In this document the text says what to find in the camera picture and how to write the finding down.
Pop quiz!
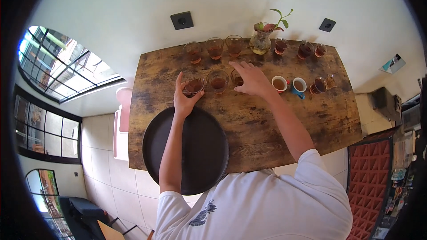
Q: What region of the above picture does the person's right hand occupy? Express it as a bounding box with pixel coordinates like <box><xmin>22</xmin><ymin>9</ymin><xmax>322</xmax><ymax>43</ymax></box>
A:
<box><xmin>228</xmin><ymin>61</ymin><xmax>277</xmax><ymax>99</ymax></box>

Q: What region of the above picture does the person's left hand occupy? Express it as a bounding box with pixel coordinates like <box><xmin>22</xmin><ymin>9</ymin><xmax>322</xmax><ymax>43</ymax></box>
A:
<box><xmin>173</xmin><ymin>72</ymin><xmax>205</xmax><ymax>117</ymax></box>

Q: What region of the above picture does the glass tumbler of tea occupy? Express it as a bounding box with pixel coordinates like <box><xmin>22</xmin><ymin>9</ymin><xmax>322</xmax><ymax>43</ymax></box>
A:
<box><xmin>184</xmin><ymin>76</ymin><xmax>205</xmax><ymax>98</ymax></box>
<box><xmin>205</xmin><ymin>37</ymin><xmax>225</xmax><ymax>60</ymax></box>
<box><xmin>231</xmin><ymin>69</ymin><xmax>245</xmax><ymax>87</ymax></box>
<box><xmin>206</xmin><ymin>69</ymin><xmax>229</xmax><ymax>94</ymax></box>
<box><xmin>183</xmin><ymin>41</ymin><xmax>203</xmax><ymax>64</ymax></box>
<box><xmin>225</xmin><ymin>35</ymin><xmax>245</xmax><ymax>57</ymax></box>

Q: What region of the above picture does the round glass vase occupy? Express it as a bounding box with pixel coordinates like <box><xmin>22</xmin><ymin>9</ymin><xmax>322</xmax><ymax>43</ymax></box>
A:
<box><xmin>249</xmin><ymin>30</ymin><xmax>272</xmax><ymax>55</ymax></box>

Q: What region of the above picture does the blue cup of tea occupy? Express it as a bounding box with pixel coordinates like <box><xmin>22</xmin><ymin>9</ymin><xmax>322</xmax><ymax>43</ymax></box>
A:
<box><xmin>291</xmin><ymin>77</ymin><xmax>307</xmax><ymax>100</ymax></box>

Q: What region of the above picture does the rustic wooden table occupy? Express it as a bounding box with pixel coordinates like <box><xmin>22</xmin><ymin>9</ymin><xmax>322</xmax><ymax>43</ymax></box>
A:
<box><xmin>128</xmin><ymin>38</ymin><xmax>363</xmax><ymax>174</ymax></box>

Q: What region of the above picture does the round black tray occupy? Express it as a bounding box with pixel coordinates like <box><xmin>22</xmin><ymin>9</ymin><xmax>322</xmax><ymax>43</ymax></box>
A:
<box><xmin>142</xmin><ymin>106</ymin><xmax>230</xmax><ymax>196</ymax></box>

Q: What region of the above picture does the green and red plant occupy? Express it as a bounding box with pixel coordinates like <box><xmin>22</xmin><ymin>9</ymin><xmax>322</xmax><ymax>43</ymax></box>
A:
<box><xmin>254</xmin><ymin>8</ymin><xmax>294</xmax><ymax>33</ymax></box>

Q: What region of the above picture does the pink chair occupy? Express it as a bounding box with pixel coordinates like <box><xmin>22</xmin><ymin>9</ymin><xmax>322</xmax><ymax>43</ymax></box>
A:
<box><xmin>113</xmin><ymin>87</ymin><xmax>133</xmax><ymax>161</ymax></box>

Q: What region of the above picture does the glass mug of tea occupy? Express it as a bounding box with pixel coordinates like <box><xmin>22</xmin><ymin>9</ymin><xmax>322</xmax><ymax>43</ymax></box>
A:
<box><xmin>309</xmin><ymin>77</ymin><xmax>327</xmax><ymax>95</ymax></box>

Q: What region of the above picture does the large black framed window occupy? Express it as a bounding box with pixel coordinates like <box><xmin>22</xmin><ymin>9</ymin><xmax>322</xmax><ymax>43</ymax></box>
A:
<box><xmin>17</xmin><ymin>26</ymin><xmax>127</xmax><ymax>104</ymax></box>

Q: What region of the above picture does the person's body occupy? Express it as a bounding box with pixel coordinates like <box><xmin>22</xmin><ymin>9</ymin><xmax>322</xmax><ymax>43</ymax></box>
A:
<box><xmin>155</xmin><ymin>140</ymin><xmax>353</xmax><ymax>240</ymax></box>

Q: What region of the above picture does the black box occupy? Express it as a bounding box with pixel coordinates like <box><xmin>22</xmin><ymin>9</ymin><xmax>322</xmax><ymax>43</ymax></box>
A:
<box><xmin>371</xmin><ymin>87</ymin><xmax>402</xmax><ymax>124</ymax></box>

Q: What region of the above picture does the black framed grid window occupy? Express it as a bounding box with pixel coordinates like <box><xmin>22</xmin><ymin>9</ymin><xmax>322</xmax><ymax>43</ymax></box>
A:
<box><xmin>13</xmin><ymin>85</ymin><xmax>83</xmax><ymax>164</ymax></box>

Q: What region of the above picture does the dark sofa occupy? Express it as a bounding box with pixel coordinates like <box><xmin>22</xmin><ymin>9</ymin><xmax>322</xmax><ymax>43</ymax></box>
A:
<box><xmin>59</xmin><ymin>196</ymin><xmax>109</xmax><ymax>240</ymax></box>

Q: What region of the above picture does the red lattice panel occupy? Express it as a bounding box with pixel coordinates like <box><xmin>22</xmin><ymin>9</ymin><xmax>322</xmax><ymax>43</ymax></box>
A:
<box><xmin>347</xmin><ymin>137</ymin><xmax>393</xmax><ymax>240</ymax></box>

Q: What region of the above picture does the arched window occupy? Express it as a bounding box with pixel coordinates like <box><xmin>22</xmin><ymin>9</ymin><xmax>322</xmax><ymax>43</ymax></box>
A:
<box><xmin>25</xmin><ymin>168</ymin><xmax>75</xmax><ymax>240</ymax></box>

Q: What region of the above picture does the cluttered shelf with items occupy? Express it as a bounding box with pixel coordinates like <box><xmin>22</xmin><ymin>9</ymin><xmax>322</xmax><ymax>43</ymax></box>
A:
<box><xmin>374</xmin><ymin>93</ymin><xmax>427</xmax><ymax>240</ymax></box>

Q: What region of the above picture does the white cup with red handle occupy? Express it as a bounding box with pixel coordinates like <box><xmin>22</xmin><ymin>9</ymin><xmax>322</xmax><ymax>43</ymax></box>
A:
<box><xmin>271</xmin><ymin>75</ymin><xmax>290</xmax><ymax>93</ymax></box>

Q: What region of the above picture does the black wall socket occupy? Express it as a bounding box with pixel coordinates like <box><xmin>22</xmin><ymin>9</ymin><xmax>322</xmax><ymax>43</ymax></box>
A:
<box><xmin>170</xmin><ymin>11</ymin><xmax>194</xmax><ymax>30</ymax></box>
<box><xmin>319</xmin><ymin>18</ymin><xmax>336</xmax><ymax>33</ymax></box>

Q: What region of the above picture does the picture card on wall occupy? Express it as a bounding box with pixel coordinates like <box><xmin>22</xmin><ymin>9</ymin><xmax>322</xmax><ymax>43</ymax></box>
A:
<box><xmin>379</xmin><ymin>54</ymin><xmax>406</xmax><ymax>74</ymax></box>

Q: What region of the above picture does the wooden stool with metal frame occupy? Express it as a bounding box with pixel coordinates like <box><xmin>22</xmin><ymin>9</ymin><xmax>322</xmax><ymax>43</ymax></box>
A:
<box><xmin>97</xmin><ymin>217</ymin><xmax>155</xmax><ymax>240</ymax></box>

